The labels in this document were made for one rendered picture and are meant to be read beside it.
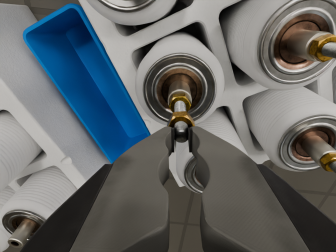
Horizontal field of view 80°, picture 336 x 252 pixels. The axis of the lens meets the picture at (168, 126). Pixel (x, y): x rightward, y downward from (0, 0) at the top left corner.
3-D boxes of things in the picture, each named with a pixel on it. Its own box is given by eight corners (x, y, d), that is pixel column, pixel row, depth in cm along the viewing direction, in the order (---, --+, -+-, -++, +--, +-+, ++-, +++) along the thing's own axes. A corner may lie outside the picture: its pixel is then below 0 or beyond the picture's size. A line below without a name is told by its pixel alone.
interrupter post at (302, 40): (317, 32, 18) (344, 35, 15) (302, 59, 19) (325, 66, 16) (293, 25, 18) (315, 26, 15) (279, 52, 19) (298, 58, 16)
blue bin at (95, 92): (57, 29, 42) (17, 33, 31) (102, 3, 39) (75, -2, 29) (128, 142, 54) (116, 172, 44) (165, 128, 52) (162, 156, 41)
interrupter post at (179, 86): (169, 101, 22) (168, 114, 19) (166, 80, 21) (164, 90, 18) (191, 99, 22) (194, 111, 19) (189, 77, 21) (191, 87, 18)
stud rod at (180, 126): (172, 95, 19) (170, 135, 13) (180, 89, 19) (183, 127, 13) (178, 103, 20) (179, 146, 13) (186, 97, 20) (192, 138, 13)
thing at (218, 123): (169, 125, 44) (166, 188, 28) (185, 84, 39) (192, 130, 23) (211, 138, 45) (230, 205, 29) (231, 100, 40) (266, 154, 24)
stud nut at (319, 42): (339, 44, 15) (347, 46, 15) (321, 64, 16) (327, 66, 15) (322, 29, 15) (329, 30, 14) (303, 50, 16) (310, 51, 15)
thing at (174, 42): (156, 87, 40) (143, 135, 24) (147, 34, 35) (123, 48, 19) (205, 81, 39) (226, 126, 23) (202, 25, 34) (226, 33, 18)
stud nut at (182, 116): (163, 118, 15) (162, 123, 14) (182, 105, 14) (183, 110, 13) (178, 137, 15) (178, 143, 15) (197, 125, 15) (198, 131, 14)
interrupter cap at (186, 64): (150, 125, 23) (149, 128, 23) (136, 57, 20) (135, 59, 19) (216, 118, 23) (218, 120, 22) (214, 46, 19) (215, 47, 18)
